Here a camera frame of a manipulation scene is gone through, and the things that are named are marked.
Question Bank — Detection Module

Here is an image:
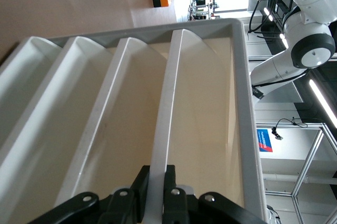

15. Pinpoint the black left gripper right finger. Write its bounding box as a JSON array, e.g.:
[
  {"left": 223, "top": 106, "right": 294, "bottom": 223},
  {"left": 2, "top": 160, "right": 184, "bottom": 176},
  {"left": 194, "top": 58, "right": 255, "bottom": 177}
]
[{"left": 162, "top": 165, "right": 267, "bottom": 224}]

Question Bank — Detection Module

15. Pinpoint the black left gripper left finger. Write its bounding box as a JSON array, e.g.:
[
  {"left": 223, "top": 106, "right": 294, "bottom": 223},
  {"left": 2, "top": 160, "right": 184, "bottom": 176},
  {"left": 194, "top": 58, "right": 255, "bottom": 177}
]
[{"left": 27, "top": 165, "right": 151, "bottom": 224}]

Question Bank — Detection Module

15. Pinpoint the white drawer cabinet housing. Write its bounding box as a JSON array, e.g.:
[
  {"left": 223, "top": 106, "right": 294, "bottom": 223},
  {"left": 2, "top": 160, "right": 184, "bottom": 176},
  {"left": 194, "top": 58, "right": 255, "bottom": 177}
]
[{"left": 15, "top": 18, "right": 270, "bottom": 224}]

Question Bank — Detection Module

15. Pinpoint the long ceiling light strip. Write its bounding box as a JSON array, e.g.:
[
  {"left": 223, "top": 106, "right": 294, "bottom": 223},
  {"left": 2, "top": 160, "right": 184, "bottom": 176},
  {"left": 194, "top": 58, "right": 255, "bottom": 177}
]
[{"left": 309, "top": 78, "right": 337, "bottom": 129}]

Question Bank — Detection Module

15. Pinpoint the blue wall sign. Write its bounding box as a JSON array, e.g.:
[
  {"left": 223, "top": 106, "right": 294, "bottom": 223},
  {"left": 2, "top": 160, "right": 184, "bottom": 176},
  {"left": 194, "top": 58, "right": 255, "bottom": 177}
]
[{"left": 256, "top": 128, "right": 273, "bottom": 153}]

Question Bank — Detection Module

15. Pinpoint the small camera on cable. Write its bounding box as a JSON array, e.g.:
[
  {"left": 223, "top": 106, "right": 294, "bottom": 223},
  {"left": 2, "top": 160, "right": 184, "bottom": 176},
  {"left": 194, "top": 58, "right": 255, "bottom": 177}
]
[{"left": 271, "top": 126, "right": 284, "bottom": 141}]

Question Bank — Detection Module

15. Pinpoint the aluminium frame structure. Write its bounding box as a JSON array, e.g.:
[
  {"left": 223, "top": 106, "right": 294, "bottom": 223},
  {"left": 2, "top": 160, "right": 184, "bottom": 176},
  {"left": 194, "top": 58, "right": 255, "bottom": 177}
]
[{"left": 256, "top": 121, "right": 337, "bottom": 224}]

